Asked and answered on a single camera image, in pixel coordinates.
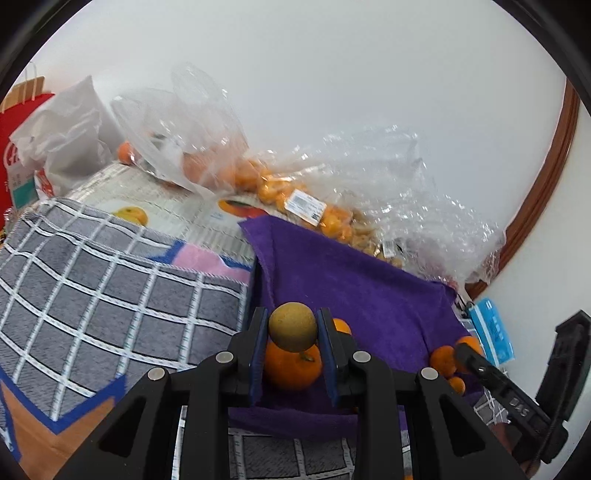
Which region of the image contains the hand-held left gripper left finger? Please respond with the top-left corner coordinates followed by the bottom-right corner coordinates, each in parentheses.
top-left (53, 307), bottom-right (269, 480)

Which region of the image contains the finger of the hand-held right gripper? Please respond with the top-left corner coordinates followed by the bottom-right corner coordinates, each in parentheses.
top-left (455, 344), bottom-right (552, 432)

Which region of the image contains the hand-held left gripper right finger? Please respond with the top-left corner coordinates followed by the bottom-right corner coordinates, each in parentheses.
top-left (315, 310), bottom-right (529, 480)

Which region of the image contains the round brown longan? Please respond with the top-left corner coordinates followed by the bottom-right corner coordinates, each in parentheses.
top-left (269, 302), bottom-right (319, 352)

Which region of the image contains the person's right hand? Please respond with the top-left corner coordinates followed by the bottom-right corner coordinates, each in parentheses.
top-left (492, 422), bottom-right (527, 462)

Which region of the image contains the large mandarin with green stem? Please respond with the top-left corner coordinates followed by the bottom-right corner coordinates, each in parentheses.
top-left (263, 342), bottom-right (323, 391)

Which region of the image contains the blue tissue packet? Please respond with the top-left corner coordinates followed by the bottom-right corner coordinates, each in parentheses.
top-left (466, 298), bottom-right (515, 365)

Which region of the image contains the purple towel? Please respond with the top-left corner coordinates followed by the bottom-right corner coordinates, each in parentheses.
top-left (228, 215), bottom-right (485, 437)

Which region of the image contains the clear bag of longans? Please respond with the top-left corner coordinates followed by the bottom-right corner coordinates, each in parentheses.
top-left (348, 210), bottom-right (407, 268)

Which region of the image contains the labelled clear bag of mandarins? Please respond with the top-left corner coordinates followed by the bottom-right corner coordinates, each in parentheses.
top-left (231, 157), bottom-right (356, 243)

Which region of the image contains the large crumpled clear plastic bag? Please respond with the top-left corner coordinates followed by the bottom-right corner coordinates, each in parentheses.
top-left (318, 124), bottom-right (506, 284)

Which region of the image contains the grey checked blanket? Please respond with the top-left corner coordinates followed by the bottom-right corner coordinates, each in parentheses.
top-left (0, 198), bottom-right (513, 480)

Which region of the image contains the white printed cardboard box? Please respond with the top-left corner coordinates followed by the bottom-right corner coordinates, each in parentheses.
top-left (51, 161), bottom-right (287, 259)

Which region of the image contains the clear plastic bag with oranges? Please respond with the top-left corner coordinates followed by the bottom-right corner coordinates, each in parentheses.
top-left (111, 62), bottom-right (250, 195)

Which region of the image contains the teal and white box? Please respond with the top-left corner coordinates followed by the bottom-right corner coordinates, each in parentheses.
top-left (9, 168), bottom-right (47, 208)

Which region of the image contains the white plastic bag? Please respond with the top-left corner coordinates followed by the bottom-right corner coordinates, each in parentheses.
top-left (9, 76), bottom-right (114, 199)

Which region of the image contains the red paper bag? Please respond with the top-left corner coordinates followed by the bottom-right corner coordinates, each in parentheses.
top-left (0, 62), bottom-right (56, 217)

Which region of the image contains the brown wooden door frame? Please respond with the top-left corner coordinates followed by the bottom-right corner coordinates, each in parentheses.
top-left (466, 76), bottom-right (580, 298)

